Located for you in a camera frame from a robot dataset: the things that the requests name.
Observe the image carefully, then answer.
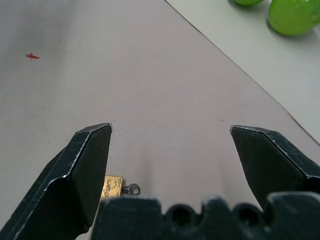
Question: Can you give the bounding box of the small white object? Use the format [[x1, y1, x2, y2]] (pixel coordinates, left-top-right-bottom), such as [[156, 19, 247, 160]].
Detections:
[[121, 182, 142, 197]]

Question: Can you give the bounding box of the green apple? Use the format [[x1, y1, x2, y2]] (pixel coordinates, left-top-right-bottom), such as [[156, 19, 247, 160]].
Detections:
[[267, 0, 320, 37], [227, 0, 265, 7]]

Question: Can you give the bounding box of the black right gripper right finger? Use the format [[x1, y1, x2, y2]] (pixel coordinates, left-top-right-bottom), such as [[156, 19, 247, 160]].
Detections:
[[229, 124, 320, 213]]

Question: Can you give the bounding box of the brass padlock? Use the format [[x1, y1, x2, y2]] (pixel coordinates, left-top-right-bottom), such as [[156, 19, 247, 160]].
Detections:
[[103, 174, 125, 200]]

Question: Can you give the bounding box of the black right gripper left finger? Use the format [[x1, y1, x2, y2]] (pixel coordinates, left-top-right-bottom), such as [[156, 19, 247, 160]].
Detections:
[[0, 122, 113, 240]]

